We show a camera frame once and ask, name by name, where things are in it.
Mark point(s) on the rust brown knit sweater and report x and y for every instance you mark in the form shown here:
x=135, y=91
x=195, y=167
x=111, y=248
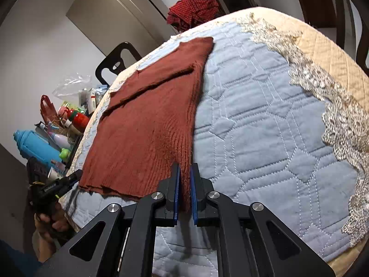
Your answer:
x=138, y=138

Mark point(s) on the grey refrigerator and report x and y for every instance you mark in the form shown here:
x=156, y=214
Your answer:
x=121, y=8

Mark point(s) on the white medicine box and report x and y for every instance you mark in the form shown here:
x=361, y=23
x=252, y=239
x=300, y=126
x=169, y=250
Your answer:
x=91, y=99

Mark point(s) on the paper cup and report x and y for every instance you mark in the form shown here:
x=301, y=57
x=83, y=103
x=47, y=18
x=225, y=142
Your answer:
x=54, y=174

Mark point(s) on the red antler bottle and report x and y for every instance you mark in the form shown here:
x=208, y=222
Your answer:
x=80, y=119

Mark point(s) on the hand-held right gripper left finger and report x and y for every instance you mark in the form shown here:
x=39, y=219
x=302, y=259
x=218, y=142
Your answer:
x=176, y=190

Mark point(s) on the clear plastic bag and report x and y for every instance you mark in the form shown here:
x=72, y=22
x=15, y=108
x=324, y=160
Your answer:
x=72, y=88

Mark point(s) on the person's left forearm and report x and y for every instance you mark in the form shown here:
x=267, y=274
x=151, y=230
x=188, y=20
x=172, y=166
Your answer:
x=47, y=248

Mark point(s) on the white spray bottle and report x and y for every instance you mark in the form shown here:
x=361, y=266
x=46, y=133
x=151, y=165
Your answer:
x=59, y=140

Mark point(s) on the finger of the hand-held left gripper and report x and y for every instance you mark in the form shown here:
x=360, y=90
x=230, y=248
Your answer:
x=72, y=179

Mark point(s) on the red plaid shirt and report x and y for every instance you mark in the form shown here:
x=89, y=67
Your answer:
x=190, y=8

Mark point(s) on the brown wooden door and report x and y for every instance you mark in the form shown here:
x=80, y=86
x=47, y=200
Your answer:
x=314, y=0

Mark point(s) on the small pink bottle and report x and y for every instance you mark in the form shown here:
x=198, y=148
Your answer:
x=59, y=164

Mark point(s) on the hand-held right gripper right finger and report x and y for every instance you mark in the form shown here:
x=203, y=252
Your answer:
x=193, y=196

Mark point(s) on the glass jar with white lid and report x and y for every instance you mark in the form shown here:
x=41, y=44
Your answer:
x=75, y=129

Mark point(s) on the blue quilted blanket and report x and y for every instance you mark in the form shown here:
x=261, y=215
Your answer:
x=259, y=121

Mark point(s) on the blue thermos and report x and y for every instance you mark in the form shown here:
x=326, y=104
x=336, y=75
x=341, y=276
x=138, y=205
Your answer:
x=34, y=147

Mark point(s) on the black chair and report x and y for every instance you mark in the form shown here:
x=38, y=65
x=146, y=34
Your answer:
x=126, y=49
x=361, y=52

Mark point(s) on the green frog cup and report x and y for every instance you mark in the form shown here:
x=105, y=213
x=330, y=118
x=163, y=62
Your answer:
x=65, y=153

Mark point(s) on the person's left hand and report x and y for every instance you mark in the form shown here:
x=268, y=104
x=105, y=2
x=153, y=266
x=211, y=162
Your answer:
x=57, y=225

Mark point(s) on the person's blue clothing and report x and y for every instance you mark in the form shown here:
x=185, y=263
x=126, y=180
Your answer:
x=14, y=262

